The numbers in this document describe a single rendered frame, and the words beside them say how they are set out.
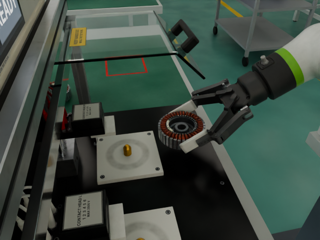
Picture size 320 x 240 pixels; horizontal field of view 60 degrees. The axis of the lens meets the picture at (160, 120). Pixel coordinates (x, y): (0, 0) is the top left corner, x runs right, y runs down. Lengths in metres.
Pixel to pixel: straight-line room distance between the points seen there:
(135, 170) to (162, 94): 0.38
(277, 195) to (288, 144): 0.47
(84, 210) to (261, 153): 1.59
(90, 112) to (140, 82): 0.46
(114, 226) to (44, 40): 0.29
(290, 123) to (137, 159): 1.70
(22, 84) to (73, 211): 0.20
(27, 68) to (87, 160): 0.39
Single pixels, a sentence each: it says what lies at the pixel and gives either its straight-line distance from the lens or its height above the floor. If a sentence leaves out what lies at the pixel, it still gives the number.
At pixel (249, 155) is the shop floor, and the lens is 1.87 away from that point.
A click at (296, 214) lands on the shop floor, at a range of 1.67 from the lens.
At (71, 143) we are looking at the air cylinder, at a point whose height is 0.82.
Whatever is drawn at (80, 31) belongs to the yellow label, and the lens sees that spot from 0.60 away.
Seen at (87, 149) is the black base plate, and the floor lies 0.77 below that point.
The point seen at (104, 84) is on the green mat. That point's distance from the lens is 1.03.
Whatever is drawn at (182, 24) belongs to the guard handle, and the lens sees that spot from 0.63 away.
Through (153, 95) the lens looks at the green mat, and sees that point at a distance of 0.95.
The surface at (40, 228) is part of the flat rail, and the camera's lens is 0.29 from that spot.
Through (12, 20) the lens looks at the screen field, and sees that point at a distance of 0.41.
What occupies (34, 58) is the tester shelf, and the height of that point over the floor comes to 1.12.
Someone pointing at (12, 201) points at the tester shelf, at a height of 1.08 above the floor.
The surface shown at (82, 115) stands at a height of 0.92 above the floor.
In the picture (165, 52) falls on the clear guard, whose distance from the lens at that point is 0.49.
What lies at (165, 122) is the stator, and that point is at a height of 0.85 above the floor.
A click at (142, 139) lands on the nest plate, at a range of 0.72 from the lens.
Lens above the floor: 1.27
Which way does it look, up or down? 38 degrees down
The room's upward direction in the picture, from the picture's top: straight up
